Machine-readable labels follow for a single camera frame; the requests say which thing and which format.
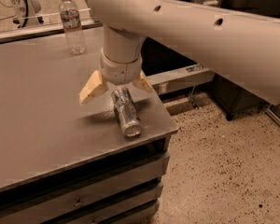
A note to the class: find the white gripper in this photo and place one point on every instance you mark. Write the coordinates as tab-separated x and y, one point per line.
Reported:
121	72

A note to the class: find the silver blue redbull can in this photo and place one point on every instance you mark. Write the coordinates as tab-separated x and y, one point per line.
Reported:
125	111

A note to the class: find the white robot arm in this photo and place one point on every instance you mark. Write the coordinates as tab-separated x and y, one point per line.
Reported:
241	47

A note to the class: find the grey lower metal beam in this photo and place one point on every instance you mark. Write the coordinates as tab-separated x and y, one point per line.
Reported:
180	78

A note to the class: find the clear plastic water bottle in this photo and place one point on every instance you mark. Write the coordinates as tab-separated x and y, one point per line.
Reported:
72	27

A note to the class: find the grey cabinet with drawers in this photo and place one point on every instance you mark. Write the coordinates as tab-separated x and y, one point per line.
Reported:
62	162

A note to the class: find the dark cabinet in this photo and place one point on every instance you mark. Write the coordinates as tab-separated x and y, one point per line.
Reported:
231	97

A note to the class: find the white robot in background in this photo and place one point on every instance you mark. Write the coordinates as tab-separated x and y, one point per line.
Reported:
26	12

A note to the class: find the grey metal frame rail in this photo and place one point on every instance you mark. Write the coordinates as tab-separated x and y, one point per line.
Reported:
37	28

